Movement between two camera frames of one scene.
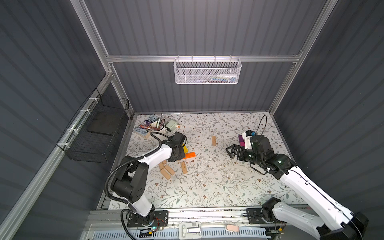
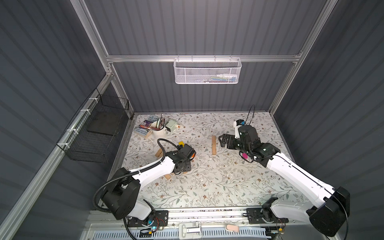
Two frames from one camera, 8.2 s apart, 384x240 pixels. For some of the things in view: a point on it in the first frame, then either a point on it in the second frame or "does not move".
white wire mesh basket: [207, 71] does not move
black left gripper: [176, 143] → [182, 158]
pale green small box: [171, 125] does not move
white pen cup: [158, 126] does not move
